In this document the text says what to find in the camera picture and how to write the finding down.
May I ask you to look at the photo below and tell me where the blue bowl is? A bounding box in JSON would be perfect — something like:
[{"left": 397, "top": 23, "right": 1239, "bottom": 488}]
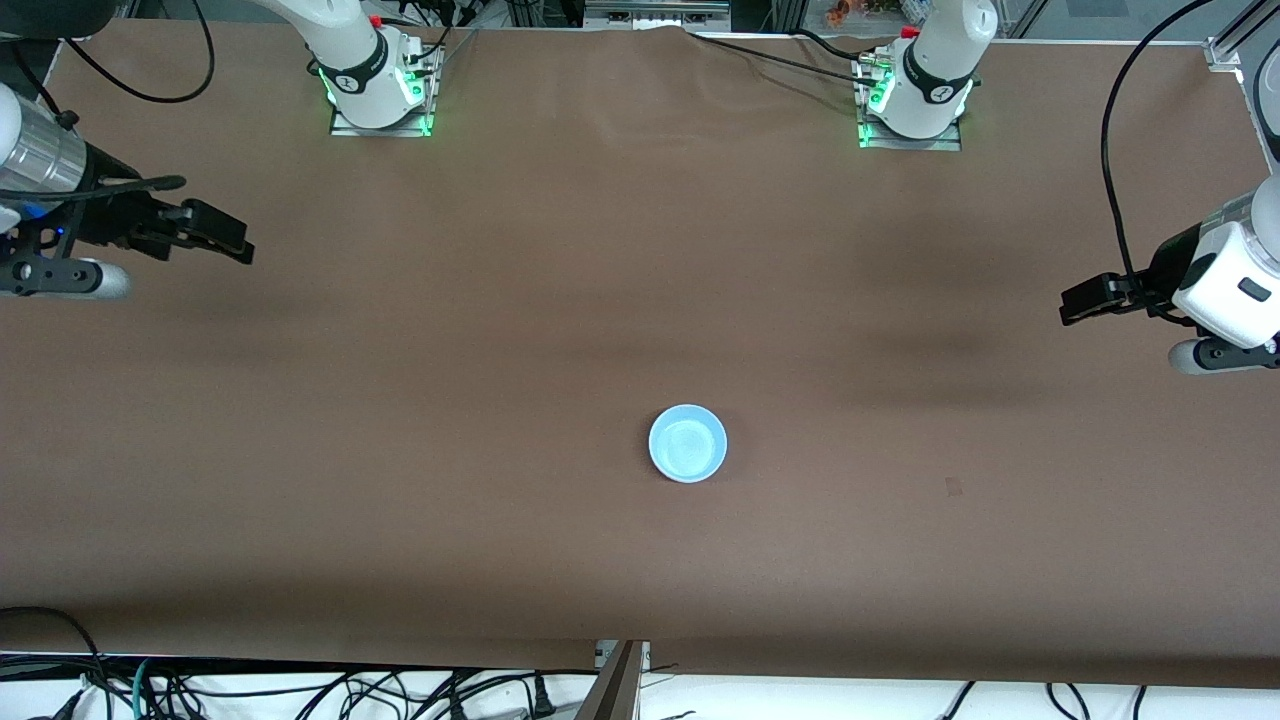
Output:
[{"left": 648, "top": 403, "right": 729, "bottom": 484}]

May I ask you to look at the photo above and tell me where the aluminium corner profile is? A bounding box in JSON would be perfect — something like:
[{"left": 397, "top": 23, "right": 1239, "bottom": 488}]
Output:
[{"left": 1205, "top": 0, "right": 1280, "bottom": 71}]

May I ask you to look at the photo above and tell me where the brown table cover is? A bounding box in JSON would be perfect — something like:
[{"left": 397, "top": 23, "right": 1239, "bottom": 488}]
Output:
[{"left": 0, "top": 20, "right": 1280, "bottom": 691}]

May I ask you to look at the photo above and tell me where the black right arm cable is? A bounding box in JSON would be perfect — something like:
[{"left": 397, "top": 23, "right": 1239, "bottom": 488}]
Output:
[{"left": 0, "top": 0, "right": 216, "bottom": 203}]

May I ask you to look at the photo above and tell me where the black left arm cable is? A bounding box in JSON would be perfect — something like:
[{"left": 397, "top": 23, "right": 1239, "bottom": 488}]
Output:
[{"left": 1100, "top": 0, "right": 1216, "bottom": 326}]

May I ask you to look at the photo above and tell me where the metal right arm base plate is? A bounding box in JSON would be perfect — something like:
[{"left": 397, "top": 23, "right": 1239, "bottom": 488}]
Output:
[{"left": 328, "top": 45, "right": 438, "bottom": 139}]

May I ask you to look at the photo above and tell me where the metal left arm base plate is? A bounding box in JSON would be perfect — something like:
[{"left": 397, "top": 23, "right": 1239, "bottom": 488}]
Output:
[{"left": 857, "top": 55, "right": 964, "bottom": 153}]

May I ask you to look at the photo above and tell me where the black arm base cable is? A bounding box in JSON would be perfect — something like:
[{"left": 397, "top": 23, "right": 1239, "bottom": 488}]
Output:
[
  {"left": 795, "top": 28, "right": 896, "bottom": 66},
  {"left": 385, "top": 0, "right": 479, "bottom": 63},
  {"left": 690, "top": 33, "right": 886, "bottom": 91}
]

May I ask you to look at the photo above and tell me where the aluminium frame rail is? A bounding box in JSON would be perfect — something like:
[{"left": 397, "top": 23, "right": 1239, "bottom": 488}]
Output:
[{"left": 585, "top": 0, "right": 732, "bottom": 30}]

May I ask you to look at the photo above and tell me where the aluminium frame post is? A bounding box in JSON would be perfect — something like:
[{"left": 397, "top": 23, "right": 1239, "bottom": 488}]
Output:
[{"left": 575, "top": 640, "right": 651, "bottom": 720}]

